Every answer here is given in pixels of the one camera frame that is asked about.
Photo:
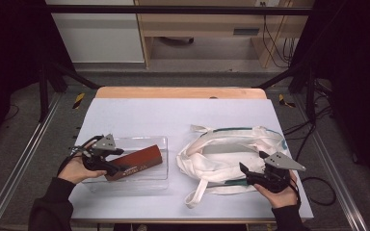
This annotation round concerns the black frame strut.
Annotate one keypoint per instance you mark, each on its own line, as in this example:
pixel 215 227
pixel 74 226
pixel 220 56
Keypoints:
pixel 281 77
pixel 74 77

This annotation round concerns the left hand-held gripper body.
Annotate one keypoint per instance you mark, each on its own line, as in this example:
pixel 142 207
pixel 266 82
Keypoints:
pixel 98 160

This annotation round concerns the white table sheet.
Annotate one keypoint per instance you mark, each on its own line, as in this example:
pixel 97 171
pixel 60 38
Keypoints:
pixel 160 118

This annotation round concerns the metal floor rail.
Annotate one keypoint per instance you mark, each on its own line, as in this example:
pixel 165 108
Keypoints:
pixel 334 166
pixel 22 160

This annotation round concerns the light wooden desk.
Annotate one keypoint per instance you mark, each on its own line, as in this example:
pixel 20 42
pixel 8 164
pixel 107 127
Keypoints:
pixel 202 25

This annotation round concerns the red-brown long box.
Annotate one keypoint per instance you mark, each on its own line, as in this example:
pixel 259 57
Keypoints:
pixel 138 162

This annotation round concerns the black frame crossbar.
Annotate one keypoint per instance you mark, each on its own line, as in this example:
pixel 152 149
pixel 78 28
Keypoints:
pixel 173 9

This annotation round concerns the white tote bag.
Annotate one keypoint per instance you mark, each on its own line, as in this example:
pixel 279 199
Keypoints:
pixel 224 162

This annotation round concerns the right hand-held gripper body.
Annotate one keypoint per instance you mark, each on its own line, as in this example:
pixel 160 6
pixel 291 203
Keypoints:
pixel 279 163

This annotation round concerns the white cabinet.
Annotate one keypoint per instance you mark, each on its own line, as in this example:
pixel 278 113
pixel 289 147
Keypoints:
pixel 99 35

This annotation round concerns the person's left hand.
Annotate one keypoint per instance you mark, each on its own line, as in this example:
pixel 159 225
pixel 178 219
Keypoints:
pixel 75 170

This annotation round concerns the grey chair foot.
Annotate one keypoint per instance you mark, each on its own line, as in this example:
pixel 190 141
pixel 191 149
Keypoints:
pixel 176 40

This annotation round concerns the person's right hand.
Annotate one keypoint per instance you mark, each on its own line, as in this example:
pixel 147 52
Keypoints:
pixel 282 199

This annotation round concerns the white power strip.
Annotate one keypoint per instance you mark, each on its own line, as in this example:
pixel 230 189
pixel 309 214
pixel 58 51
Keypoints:
pixel 268 3

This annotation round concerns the clear plastic tray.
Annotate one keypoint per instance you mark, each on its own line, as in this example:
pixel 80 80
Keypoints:
pixel 141 142

